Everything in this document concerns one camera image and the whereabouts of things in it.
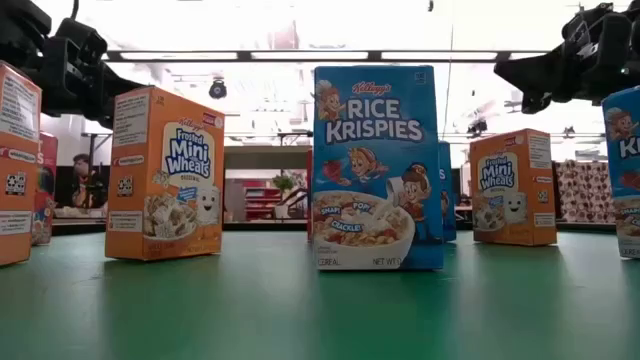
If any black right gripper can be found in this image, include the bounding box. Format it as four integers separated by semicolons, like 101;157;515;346
494;47;632;114

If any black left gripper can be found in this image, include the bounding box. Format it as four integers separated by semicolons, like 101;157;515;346
38;49;147;130

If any orange Mini Wheats cereal box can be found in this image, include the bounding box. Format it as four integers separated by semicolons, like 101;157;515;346
0;60;43;267
104;85;226;262
468;128;559;247

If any blue Rice Krispies cereal box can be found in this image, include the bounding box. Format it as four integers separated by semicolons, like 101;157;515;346
438;140;458;243
311;64;445;272
601;85;640;260

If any person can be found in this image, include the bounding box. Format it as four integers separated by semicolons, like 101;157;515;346
69;153;109;210

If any brown dotted white partition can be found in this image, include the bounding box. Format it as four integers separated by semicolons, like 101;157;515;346
554;159;619;224

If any red storage rack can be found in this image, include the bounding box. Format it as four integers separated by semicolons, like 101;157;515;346
242;179;282;221

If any small plant in white pot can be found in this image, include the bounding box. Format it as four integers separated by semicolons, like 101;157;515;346
272;173;296;220

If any green table mat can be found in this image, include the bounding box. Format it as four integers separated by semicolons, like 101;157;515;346
0;230;640;360

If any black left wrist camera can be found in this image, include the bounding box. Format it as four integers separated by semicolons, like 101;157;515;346
53;17;109;66

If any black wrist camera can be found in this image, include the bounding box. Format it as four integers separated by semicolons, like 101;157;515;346
562;2;634;54
53;17;109;66

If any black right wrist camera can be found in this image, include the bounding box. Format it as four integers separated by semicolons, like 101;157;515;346
562;2;634;54

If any black ceiling camera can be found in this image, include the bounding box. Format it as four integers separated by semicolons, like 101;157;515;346
208;78;229;100

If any black aluminium table frame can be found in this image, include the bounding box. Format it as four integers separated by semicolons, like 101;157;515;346
51;218;619;236

